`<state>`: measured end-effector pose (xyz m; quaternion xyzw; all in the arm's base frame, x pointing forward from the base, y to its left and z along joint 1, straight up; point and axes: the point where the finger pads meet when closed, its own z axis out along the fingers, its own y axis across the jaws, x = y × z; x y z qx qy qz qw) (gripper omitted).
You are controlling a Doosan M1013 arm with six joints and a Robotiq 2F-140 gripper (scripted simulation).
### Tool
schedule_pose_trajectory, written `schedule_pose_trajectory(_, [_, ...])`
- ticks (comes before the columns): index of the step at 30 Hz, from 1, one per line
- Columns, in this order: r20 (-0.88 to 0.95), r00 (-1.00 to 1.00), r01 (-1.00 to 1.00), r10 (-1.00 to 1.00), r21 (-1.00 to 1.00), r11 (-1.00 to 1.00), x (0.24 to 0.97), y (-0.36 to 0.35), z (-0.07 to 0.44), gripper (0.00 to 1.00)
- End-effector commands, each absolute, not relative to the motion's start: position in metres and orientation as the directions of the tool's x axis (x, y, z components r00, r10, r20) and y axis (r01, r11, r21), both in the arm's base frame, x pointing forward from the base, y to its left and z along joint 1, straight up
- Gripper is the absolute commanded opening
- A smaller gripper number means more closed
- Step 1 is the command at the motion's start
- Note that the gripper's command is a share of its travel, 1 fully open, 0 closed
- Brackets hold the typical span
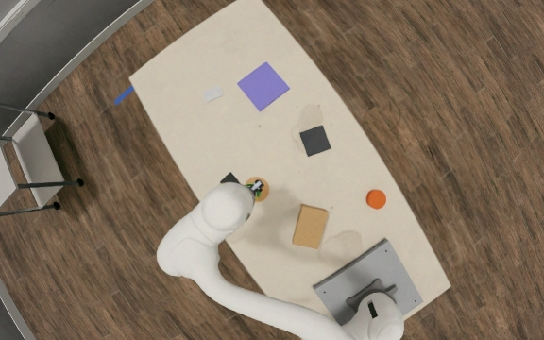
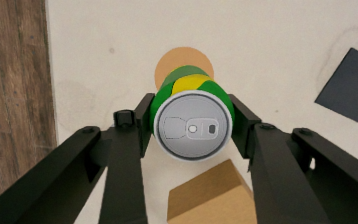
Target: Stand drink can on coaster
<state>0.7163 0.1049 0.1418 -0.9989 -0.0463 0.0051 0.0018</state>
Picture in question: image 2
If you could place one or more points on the tan round disc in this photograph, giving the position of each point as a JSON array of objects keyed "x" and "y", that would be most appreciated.
[{"x": 178, "y": 57}]

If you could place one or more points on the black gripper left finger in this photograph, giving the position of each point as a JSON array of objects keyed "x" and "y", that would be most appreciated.
[{"x": 57, "y": 188}]

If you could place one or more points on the green and yellow drink can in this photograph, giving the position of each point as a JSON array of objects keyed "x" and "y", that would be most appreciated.
[{"x": 190, "y": 115}]

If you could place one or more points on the tan cardboard box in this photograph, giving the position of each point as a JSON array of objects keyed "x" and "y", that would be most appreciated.
[{"x": 216, "y": 196}]

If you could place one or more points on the dark grey square slate coaster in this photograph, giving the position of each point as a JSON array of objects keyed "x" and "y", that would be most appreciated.
[{"x": 340, "y": 93}]

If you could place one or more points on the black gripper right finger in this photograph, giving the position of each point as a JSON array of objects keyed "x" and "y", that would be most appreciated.
[{"x": 282, "y": 194}]

